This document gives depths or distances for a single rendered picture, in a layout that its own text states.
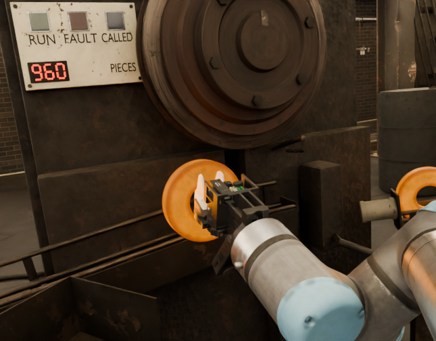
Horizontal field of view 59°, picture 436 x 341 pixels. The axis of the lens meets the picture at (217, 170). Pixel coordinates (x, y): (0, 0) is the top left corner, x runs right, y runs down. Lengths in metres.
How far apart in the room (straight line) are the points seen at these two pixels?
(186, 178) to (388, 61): 4.77
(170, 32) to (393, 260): 0.59
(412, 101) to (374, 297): 3.05
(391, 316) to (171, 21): 0.66
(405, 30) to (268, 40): 4.37
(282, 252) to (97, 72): 0.64
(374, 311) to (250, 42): 0.55
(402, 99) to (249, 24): 2.79
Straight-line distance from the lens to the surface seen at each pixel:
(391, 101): 3.59
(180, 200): 0.70
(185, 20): 0.84
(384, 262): 0.54
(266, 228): 0.52
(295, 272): 0.46
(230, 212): 0.58
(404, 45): 5.16
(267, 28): 0.86
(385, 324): 0.56
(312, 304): 0.44
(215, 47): 0.81
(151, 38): 0.85
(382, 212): 1.12
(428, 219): 0.54
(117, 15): 0.98
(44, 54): 0.95
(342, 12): 1.32
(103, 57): 0.96
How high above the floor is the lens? 1.03
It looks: 12 degrees down
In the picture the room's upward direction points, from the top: 5 degrees counter-clockwise
